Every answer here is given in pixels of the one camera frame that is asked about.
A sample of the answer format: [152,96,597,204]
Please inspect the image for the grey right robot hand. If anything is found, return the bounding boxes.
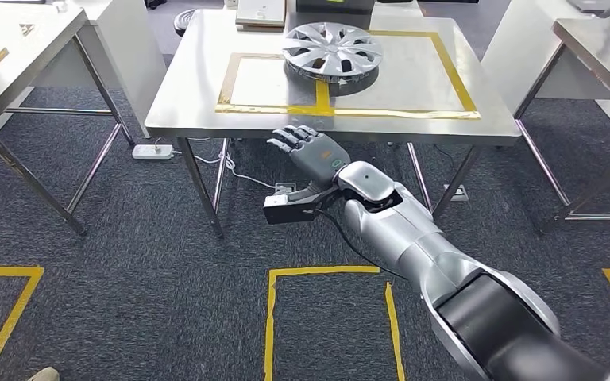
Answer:
[267,125,352,203]

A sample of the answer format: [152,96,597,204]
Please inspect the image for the white desk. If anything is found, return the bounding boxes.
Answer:
[0,0,168,139]

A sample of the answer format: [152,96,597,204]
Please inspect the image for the white power strip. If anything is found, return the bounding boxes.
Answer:
[132,144,175,160]

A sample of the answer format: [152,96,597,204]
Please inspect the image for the white workbench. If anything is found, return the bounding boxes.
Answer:
[481,0,610,148]

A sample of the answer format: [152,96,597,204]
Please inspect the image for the open cardboard box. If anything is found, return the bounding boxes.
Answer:
[234,0,289,33]

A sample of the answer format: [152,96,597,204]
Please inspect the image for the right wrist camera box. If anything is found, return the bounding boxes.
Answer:
[262,183,343,226]

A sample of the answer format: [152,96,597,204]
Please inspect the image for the white socket cable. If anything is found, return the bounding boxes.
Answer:
[170,137,285,191]

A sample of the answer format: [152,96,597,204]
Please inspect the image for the stainless steel workbench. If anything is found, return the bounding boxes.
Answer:
[512,13,610,222]
[0,0,137,236]
[144,7,522,241]

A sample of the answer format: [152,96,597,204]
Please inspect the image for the white flat device box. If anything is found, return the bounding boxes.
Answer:
[235,0,288,27]

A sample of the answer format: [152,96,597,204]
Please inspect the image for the black round stool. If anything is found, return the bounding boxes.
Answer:
[173,9,196,38]

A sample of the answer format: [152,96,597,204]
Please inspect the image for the grey wheel cover hubcap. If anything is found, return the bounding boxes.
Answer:
[282,21,384,85]

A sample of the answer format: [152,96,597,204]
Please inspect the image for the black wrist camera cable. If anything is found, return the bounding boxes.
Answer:
[315,207,408,279]

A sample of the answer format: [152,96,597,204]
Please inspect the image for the yellow workbench tape marking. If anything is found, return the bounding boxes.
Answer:
[215,29,482,121]

